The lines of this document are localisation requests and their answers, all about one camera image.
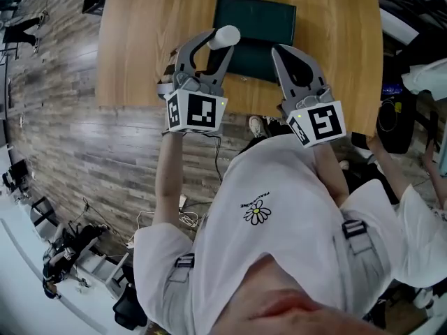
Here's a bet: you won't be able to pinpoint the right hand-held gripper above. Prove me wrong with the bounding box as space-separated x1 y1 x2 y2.
271 43 347 150

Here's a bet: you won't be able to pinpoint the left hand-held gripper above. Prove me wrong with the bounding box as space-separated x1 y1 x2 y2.
156 29 235 135

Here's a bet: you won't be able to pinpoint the white cylindrical cup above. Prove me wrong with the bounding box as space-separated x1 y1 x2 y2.
208 24 242 51

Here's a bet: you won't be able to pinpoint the dark green tray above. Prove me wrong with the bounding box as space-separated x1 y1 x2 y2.
212 0 298 84

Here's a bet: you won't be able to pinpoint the person's right forearm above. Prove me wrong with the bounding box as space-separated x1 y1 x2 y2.
312 144 351 211

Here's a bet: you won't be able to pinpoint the person's left forearm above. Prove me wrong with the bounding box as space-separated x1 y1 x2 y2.
153 130 186 228

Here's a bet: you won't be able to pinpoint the person's black trousers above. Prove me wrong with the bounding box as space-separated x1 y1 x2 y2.
239 117 293 155

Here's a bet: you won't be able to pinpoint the person's white shoe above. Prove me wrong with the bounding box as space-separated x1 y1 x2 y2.
248 114 266 139

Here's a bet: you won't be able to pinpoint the person's white t-shirt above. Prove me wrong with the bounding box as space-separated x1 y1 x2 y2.
132 133 447 327

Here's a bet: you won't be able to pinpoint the black printed cloth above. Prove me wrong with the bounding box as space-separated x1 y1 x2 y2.
351 89 418 155

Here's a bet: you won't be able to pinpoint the black office chair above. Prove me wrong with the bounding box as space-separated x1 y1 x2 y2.
82 0 106 15

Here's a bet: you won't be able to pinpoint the white cloth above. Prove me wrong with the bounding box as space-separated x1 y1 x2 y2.
400 58 447 101

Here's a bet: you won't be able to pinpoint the person's face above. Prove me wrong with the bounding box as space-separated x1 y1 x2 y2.
240 256 395 335

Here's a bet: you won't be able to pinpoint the black cable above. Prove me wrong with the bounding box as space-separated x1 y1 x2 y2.
207 133 224 188

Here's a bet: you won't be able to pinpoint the white coiled cable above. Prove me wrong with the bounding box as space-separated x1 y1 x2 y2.
379 98 402 132

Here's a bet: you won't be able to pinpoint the grey harness strap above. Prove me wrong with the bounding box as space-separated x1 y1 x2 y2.
340 218 376 258
167 252 196 282

